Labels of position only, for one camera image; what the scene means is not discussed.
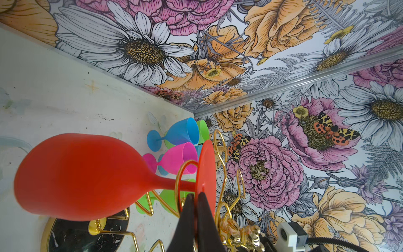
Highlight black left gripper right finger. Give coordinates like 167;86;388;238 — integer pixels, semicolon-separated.
197;192;227;252

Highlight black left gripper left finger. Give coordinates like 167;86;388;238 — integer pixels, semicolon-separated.
167;194;195;252

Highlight green wine glass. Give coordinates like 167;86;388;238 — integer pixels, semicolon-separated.
164;119;209;149
138;190;194;212

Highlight pink wine glass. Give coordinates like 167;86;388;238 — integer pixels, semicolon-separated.
143;143;198;176

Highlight blue wine glass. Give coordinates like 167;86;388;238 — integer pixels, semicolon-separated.
147;118;199;152
157;143;201;176

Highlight red wine glass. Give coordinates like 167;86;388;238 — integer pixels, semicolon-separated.
14;133;216;221

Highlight gold wire wine glass rack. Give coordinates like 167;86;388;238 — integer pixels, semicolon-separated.
40;129;265;252

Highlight black right corrugated cable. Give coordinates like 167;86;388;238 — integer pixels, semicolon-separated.
305;245;370;252

